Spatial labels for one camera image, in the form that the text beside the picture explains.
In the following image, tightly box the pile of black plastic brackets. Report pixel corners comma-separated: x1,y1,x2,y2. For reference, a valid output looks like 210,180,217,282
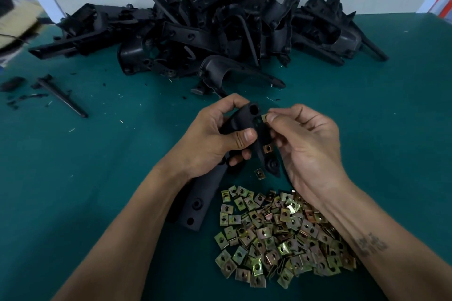
28,0,389,97

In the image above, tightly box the pile of brass clip nuts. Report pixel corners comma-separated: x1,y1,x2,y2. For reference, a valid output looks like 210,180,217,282
214,166,357,290

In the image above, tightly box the small black plastic scrap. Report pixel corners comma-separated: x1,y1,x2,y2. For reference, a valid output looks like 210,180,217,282
0,76,27,93

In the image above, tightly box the black plastic bracket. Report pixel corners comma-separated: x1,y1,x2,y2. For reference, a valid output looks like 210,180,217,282
177,103,281,231
353,22,389,62

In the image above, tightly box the thin black plastic strip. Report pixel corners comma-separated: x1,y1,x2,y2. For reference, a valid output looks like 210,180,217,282
37,75,89,118

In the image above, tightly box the person's right hand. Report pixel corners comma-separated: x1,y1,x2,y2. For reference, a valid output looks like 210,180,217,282
265,104,350,203

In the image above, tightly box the green table cloth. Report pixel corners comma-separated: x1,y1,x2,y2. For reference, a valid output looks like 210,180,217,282
0,14,452,301

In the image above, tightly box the person's left forearm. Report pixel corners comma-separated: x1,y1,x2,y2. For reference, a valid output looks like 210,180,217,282
53,163,188,301

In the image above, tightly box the person's left hand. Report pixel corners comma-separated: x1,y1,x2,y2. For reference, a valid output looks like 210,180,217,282
164,94,258,182

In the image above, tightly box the person's right forearm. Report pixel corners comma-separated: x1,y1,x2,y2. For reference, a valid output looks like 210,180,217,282
321,177,452,301

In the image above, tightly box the brown cardboard piece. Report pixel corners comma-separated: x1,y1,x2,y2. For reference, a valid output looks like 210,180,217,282
0,1,43,48

